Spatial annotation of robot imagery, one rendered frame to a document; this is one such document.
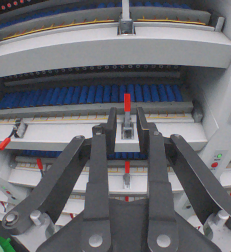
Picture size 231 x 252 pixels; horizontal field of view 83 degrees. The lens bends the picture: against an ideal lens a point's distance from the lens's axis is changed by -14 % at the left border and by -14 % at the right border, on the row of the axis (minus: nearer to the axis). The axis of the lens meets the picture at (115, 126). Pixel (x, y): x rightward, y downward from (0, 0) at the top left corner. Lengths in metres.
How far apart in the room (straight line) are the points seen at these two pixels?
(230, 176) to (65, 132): 0.53
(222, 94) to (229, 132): 0.10
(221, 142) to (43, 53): 0.40
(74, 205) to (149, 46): 0.63
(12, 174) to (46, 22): 0.51
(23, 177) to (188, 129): 0.54
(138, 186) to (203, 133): 0.24
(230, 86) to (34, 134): 0.43
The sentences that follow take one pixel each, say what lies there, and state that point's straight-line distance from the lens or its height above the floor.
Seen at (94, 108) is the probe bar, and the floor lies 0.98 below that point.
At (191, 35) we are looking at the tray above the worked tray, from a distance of 0.27.
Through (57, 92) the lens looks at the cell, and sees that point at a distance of 0.44.
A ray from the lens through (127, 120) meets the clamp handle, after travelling 0.31.
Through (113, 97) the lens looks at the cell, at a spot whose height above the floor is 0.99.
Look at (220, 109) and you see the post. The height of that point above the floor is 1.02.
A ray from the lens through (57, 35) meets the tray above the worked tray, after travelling 0.29.
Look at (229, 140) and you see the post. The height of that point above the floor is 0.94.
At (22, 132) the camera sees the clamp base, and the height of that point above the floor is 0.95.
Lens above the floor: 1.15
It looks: 36 degrees down
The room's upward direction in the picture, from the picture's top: 3 degrees counter-clockwise
